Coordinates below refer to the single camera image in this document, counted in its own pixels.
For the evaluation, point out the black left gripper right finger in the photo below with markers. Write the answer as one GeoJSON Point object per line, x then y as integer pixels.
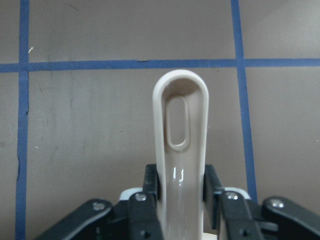
{"type": "Point", "coordinates": [235, 217]}

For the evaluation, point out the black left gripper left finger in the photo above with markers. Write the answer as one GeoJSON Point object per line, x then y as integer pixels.
{"type": "Point", "coordinates": [97, 219]}

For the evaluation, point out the beige plastic dustpan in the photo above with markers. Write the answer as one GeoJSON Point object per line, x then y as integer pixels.
{"type": "Point", "coordinates": [181, 166]}

